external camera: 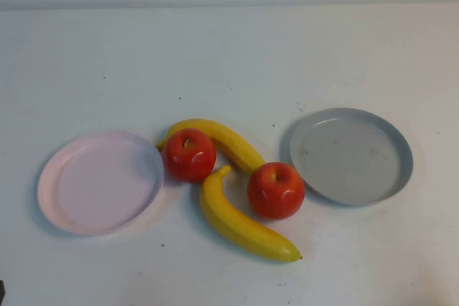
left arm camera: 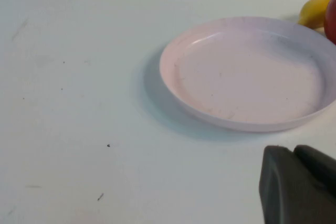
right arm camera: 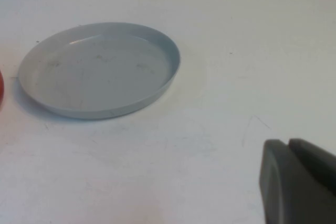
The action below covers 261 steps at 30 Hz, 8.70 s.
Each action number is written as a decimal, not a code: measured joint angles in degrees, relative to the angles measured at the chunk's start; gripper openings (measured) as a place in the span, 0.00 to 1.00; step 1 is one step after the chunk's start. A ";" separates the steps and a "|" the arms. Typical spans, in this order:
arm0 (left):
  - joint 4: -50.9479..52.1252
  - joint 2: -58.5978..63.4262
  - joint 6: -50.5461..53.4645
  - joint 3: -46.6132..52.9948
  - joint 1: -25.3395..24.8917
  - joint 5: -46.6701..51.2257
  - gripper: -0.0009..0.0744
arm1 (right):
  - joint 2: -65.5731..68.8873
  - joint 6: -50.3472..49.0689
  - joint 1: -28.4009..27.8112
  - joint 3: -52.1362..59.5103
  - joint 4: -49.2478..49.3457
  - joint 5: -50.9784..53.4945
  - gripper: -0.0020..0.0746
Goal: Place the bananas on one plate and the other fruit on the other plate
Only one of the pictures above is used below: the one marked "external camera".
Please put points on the green-tipped yellow banana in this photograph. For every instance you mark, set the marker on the green-tipped yellow banana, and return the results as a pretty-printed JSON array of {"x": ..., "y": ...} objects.
[{"x": 229, "y": 137}]

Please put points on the red plastic apple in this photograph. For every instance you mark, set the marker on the red plastic apple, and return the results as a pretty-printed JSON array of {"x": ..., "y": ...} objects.
[
  {"x": 190, "y": 162},
  {"x": 276, "y": 198}
]

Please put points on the yellow plastic banana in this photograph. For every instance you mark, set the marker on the yellow plastic banana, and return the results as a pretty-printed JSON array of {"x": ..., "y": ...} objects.
[{"x": 233, "y": 223}]

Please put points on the grey round plate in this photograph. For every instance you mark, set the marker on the grey round plate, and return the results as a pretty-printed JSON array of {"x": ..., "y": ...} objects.
[{"x": 351, "y": 159}]

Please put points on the pink round plate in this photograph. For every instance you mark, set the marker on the pink round plate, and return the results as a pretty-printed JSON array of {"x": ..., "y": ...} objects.
[{"x": 100, "y": 191}]

